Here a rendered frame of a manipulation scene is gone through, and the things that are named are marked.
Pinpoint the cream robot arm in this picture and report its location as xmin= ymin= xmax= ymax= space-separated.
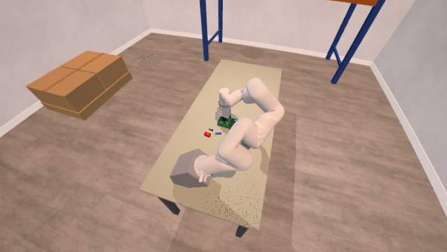
xmin=194 ymin=78 xmax=285 ymax=182

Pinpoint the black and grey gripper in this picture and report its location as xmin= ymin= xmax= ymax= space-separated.
xmin=217 ymin=104 xmax=231 ymax=122

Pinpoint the green three-compartment bin rack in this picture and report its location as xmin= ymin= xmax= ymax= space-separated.
xmin=217 ymin=116 xmax=237 ymax=129

